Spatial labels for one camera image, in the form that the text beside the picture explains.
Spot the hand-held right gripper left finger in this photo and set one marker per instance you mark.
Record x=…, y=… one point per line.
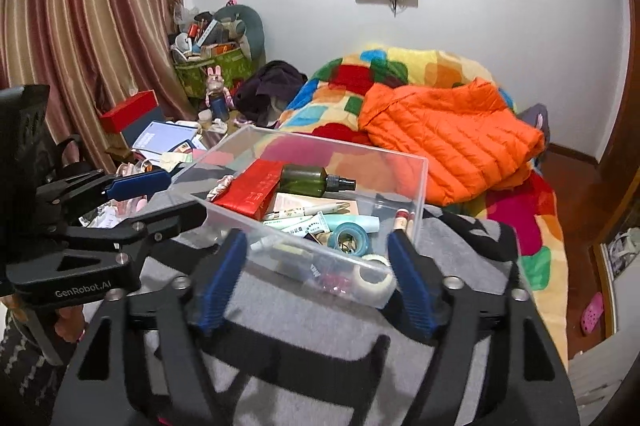
x=220, y=281

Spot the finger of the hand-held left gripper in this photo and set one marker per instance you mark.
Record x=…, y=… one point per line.
x=137, y=184
x=170, y=221

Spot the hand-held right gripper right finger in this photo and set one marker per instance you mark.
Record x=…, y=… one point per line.
x=412, y=286

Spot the white tape roll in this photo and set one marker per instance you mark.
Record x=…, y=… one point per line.
x=382, y=283

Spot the light green cosmetic tube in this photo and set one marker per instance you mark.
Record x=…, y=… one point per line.
x=280, y=248

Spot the red fabric pouch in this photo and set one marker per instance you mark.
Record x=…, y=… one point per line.
x=250, y=191

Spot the teal tape roll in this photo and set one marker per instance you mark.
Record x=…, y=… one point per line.
x=336, y=236

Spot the clear plastic storage box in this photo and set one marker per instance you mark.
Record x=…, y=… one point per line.
x=235, y=141

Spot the long cream cosmetic pen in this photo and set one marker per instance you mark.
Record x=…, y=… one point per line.
x=310, y=209

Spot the person's left forearm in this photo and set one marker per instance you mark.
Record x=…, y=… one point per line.
x=25, y=366

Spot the person's left hand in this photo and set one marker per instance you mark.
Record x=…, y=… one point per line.
x=72, y=323

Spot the blue booklet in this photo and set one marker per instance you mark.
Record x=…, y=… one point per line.
x=165, y=136

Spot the pink cosmetic stick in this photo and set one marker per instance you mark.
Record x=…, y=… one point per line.
x=402, y=223

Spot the grey black patterned mat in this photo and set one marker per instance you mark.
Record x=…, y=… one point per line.
x=280, y=306

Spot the red gift box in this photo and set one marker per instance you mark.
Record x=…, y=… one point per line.
x=127, y=111

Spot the small white cup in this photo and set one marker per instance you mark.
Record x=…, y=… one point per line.
x=206, y=116

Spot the white tube green print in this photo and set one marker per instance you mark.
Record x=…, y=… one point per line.
x=300, y=226

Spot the striped brown curtain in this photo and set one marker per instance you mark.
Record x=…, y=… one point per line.
x=75, y=31

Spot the beige squeeze tube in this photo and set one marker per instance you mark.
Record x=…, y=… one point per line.
x=320, y=203

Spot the dark green spray bottle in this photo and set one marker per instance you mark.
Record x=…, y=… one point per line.
x=305, y=180

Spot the green fabric storage bag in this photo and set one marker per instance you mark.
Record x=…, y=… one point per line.
x=220, y=71

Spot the orange puffer jacket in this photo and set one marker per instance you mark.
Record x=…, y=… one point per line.
x=450, y=131

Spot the dark purple clothes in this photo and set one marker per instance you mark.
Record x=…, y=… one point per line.
x=270, y=91

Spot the pink clog shoe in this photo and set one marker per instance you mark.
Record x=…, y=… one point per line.
x=592, y=313

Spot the white cabinet panel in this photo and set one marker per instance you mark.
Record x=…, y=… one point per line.
x=610, y=371

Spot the white sneakers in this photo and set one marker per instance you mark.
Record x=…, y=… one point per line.
x=625, y=251

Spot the colourful patchwork blanket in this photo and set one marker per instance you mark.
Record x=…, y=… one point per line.
x=350, y=71

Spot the brown wooden door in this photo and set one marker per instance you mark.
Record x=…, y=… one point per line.
x=622, y=131

